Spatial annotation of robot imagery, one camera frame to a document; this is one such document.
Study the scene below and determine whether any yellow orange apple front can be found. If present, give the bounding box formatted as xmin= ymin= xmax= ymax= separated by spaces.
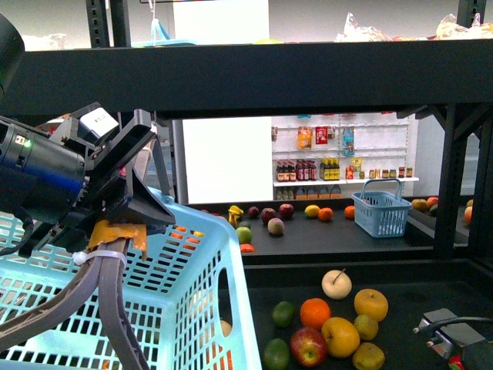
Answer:
xmin=321 ymin=317 xmax=361 ymax=358

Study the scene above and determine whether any kiwi back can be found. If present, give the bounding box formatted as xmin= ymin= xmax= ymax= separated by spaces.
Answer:
xmin=354 ymin=314 xmax=379 ymax=341

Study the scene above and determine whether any white pear front left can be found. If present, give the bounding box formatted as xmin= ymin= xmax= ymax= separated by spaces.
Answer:
xmin=220 ymin=319 xmax=232 ymax=338

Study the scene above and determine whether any pink green peach far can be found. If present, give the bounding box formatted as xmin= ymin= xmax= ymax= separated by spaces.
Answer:
xmin=267 ymin=217 xmax=284 ymax=236

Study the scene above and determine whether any green apple far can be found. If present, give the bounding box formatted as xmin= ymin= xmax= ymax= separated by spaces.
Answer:
xmin=236 ymin=227 xmax=253 ymax=244

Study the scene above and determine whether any black shelf frame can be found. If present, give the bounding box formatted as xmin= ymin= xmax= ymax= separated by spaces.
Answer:
xmin=0 ymin=0 xmax=493 ymax=271

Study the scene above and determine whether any yellow lemon far shelf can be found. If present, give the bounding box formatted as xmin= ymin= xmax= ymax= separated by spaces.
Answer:
xmin=304 ymin=204 xmax=320 ymax=218

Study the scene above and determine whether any green avocado middle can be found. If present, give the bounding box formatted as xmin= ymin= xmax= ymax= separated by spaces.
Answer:
xmin=263 ymin=338 xmax=290 ymax=370

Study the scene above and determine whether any orange tangerine middle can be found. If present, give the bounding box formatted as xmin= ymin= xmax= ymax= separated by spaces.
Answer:
xmin=300 ymin=298 xmax=332 ymax=331

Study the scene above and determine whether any white pear with stem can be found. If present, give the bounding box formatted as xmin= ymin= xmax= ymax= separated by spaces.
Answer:
xmin=321 ymin=269 xmax=352 ymax=300

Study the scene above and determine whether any light blue shopping basket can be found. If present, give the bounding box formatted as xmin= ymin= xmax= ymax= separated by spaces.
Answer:
xmin=1 ymin=196 xmax=261 ymax=369

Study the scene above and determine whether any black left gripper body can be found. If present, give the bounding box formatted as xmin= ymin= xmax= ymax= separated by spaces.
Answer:
xmin=18 ymin=103 xmax=175 ymax=257

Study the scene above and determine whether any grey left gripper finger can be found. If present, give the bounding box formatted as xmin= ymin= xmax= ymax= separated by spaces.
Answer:
xmin=1 ymin=257 xmax=101 ymax=351
xmin=99 ymin=251 xmax=149 ymax=369

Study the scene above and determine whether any yellow orange apple back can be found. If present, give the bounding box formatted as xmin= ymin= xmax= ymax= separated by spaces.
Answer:
xmin=354 ymin=288 xmax=389 ymax=322

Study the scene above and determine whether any orange far shelf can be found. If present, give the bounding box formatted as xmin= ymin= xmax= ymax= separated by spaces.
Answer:
xmin=317 ymin=207 xmax=334 ymax=222

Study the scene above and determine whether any green lime middle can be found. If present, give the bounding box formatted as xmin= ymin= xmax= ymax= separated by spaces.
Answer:
xmin=271 ymin=301 xmax=296 ymax=328

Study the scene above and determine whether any small blue basket far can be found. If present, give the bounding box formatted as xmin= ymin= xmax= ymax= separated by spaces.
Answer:
xmin=351 ymin=178 xmax=412 ymax=238

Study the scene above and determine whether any kiwi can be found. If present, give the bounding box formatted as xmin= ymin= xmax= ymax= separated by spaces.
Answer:
xmin=354 ymin=314 xmax=379 ymax=341
xmin=352 ymin=342 xmax=385 ymax=370

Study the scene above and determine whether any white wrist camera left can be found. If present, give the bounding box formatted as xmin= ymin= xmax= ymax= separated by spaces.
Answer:
xmin=79 ymin=107 xmax=119 ymax=138

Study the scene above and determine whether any yellow orange apple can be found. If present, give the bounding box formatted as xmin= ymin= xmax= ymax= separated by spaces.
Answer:
xmin=354 ymin=288 xmax=389 ymax=322
xmin=321 ymin=317 xmax=361 ymax=358

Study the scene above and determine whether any yellow banana bunch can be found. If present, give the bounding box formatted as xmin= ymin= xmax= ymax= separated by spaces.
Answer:
xmin=228 ymin=205 xmax=243 ymax=228

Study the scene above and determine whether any kiwi front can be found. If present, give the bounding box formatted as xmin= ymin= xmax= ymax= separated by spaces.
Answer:
xmin=352 ymin=342 xmax=385 ymax=370

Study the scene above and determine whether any red apple middle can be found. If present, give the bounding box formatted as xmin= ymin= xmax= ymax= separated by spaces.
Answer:
xmin=290 ymin=327 xmax=327 ymax=368

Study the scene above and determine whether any dark red apple far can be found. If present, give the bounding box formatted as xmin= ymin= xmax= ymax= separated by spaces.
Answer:
xmin=278 ymin=203 xmax=294 ymax=220

